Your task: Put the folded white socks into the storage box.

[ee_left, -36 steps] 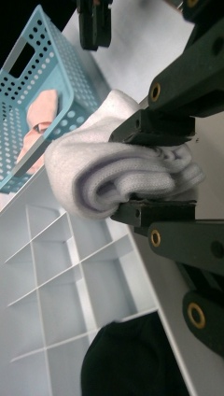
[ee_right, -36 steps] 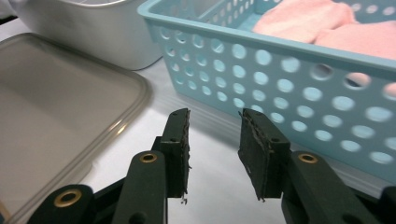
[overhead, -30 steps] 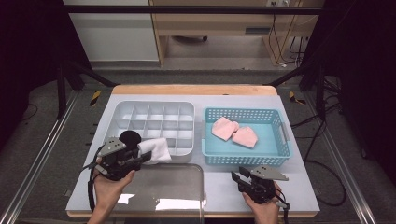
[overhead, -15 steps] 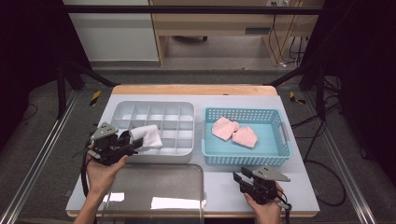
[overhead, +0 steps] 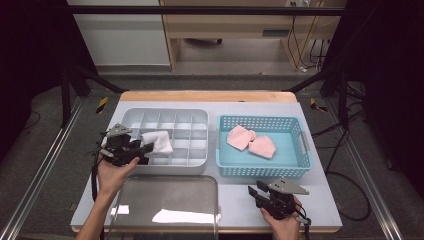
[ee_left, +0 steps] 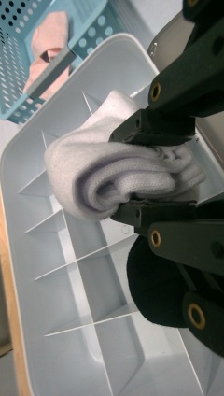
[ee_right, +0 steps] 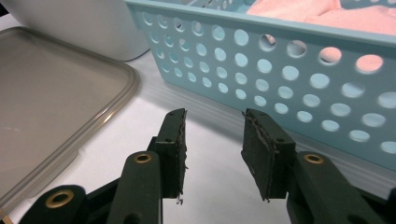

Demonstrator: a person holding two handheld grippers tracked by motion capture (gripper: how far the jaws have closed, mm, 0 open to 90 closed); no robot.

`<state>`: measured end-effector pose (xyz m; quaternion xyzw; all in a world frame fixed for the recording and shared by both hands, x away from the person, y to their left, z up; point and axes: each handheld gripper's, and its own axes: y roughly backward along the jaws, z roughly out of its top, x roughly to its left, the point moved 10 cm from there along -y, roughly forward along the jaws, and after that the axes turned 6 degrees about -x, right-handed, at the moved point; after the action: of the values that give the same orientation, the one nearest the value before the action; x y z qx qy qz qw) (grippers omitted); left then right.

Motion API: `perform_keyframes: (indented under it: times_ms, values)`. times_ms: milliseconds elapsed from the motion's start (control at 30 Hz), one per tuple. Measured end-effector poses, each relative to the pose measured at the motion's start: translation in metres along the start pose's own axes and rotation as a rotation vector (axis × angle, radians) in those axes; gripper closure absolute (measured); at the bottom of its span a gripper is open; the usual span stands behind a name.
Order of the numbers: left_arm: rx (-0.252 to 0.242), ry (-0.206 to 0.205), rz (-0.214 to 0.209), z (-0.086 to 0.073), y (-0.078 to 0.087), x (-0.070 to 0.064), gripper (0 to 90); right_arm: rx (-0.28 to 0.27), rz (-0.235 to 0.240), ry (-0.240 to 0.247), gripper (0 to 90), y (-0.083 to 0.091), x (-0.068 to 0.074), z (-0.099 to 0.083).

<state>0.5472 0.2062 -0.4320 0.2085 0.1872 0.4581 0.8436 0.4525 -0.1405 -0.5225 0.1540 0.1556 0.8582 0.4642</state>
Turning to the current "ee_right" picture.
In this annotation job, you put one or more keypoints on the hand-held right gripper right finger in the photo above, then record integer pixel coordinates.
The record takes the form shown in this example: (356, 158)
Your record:
(267, 161)

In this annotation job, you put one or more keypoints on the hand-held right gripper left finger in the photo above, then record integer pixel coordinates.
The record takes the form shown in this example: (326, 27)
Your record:
(171, 161)

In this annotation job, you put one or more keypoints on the light blue perforated basket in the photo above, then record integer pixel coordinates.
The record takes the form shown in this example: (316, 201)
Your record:
(218, 40)

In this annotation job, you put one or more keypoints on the translucent grey box lid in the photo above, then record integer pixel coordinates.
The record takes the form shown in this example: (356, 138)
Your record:
(46, 109)

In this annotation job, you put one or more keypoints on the white divided storage box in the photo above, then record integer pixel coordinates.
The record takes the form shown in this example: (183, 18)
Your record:
(77, 28)

